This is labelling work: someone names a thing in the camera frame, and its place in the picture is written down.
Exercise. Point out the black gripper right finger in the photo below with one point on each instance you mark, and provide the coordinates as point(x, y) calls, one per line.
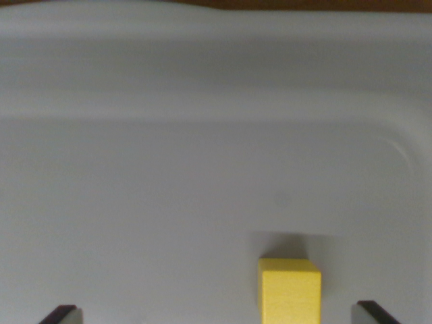
point(368, 314)

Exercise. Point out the yellow cube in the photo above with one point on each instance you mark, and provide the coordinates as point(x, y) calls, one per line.
point(290, 293)

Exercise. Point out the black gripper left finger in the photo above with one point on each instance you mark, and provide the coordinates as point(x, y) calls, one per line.
point(64, 315)

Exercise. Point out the grey plastic bin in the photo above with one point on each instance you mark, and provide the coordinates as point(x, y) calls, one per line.
point(168, 152)

